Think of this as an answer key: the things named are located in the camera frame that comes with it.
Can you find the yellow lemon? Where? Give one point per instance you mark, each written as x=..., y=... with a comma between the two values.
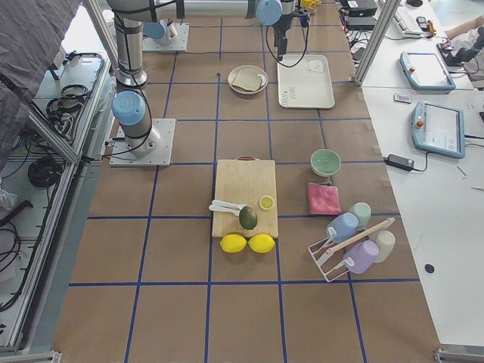
x=233, y=243
x=261, y=243

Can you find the wooden cutting board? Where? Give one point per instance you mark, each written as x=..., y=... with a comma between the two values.
x=245, y=182

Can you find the beige cup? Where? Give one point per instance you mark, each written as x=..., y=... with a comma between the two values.
x=385, y=240

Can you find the purple cup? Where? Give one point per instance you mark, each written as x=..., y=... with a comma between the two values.
x=359, y=258

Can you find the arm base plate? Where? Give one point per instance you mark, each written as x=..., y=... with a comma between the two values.
x=166, y=38
x=155, y=151

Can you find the yellow lemon left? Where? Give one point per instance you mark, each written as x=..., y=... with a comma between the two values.
x=233, y=243

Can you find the yellow lemon right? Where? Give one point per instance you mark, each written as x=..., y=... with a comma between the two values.
x=261, y=243

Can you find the cream bear tray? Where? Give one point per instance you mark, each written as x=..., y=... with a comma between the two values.
x=307, y=85

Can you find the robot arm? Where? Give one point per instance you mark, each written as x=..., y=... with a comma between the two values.
x=269, y=13
x=133, y=19

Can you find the white wire cup rack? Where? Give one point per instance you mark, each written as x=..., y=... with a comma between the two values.
x=328, y=257

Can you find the aluminium frame post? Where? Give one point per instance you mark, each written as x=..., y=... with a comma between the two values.
x=383, y=22

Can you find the lemon slice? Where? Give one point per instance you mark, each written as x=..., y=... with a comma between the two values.
x=266, y=202

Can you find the cream round plate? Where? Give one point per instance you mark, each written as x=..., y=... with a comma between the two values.
x=256, y=69

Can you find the green cup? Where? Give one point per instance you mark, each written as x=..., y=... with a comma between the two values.
x=362, y=211

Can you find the black power adapter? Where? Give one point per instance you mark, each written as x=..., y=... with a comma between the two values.
x=398, y=162

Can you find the green bowl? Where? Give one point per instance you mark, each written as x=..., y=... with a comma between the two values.
x=325, y=162

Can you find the blue teach pendant near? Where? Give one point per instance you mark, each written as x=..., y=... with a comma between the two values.
x=438, y=129

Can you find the blue teach pendant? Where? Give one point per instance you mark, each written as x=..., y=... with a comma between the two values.
x=438, y=129
x=425, y=72

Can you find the white plastic spoon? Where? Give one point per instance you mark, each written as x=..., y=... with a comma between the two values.
x=226, y=204

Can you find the white bread slice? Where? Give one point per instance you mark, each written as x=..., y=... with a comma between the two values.
x=247, y=80

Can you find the blue teach pendant far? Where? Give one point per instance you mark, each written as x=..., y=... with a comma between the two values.
x=425, y=72

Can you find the pink cloth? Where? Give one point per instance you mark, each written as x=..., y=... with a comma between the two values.
x=323, y=199

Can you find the small card box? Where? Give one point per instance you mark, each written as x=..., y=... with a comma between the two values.
x=405, y=99

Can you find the white plastic fork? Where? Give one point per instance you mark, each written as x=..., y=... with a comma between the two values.
x=224, y=209

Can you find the avocado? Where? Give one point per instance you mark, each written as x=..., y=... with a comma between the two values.
x=248, y=218

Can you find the blue cup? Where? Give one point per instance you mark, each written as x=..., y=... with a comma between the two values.
x=342, y=228

